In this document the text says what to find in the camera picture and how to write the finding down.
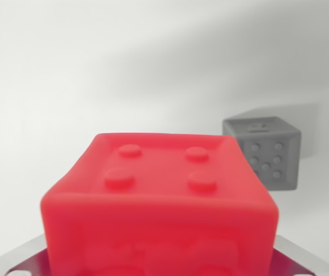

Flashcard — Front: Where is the red embossed cube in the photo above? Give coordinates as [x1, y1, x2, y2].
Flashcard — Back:
[40, 132, 280, 276]

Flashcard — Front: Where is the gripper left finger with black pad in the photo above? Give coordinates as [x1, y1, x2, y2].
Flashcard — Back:
[0, 233, 52, 276]

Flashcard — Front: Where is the grey embossed cube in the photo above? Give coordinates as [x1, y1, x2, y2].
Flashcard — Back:
[222, 116, 302, 191]

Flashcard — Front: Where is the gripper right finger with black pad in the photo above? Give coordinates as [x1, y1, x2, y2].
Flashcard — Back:
[271, 235, 329, 276]

